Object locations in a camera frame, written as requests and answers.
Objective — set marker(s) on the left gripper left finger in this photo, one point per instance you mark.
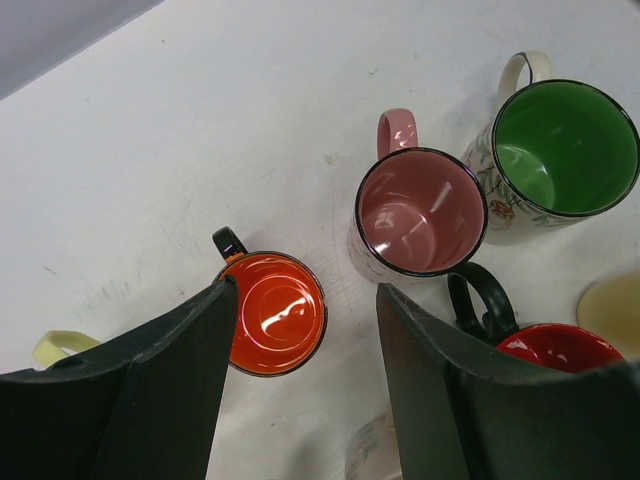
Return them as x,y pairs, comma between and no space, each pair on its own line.
143,405

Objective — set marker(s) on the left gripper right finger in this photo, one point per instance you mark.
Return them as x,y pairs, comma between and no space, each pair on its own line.
464,410

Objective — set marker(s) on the pale yellow mug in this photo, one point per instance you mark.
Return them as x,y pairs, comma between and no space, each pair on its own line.
56,345

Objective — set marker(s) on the black mug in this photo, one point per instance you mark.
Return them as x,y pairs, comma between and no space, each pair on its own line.
484,311

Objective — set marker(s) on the orange mug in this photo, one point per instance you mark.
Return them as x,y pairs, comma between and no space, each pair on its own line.
282,316

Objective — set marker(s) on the pink patterned mug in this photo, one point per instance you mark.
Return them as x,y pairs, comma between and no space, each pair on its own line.
418,212

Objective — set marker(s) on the beige floral mug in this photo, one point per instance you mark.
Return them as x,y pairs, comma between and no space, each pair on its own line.
373,451

